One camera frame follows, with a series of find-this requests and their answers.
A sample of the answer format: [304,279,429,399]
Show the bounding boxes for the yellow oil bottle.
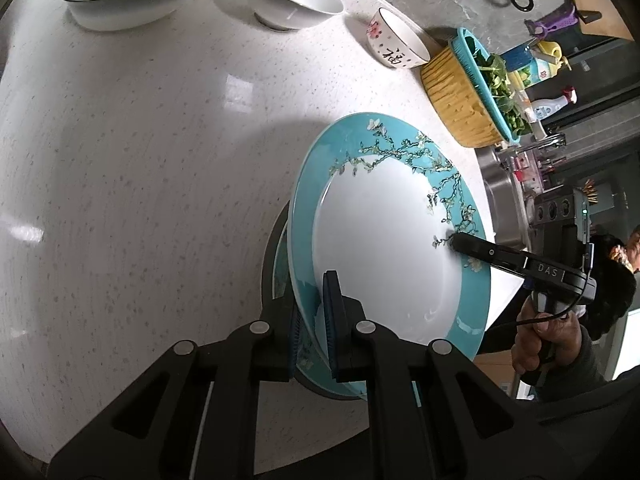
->
[518,40,572,88]

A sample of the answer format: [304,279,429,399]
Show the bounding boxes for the large teal floral plate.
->
[286,113,491,399]

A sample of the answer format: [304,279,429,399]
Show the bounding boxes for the small teal floral plate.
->
[262,216,367,401]

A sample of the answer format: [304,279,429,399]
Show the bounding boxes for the white spray bottle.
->
[532,87,577,122]

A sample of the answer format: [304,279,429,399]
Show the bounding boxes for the person right hand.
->
[511,298,582,375]

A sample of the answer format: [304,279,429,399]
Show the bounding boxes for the purple peeler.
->
[524,2,579,39]

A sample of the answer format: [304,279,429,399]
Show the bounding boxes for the blue utensil cup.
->
[501,44,533,73]

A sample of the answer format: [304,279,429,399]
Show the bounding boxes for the small patterned white bowl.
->
[367,8,431,70]

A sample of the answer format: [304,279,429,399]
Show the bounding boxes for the teal colander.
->
[449,27,532,144]

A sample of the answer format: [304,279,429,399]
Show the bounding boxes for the green leafy vegetables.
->
[473,49,532,142]

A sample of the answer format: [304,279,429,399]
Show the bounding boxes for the wooden cutting board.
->
[573,0,634,41]

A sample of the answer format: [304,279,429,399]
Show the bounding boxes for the yellow ribbed basin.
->
[420,47,501,148]

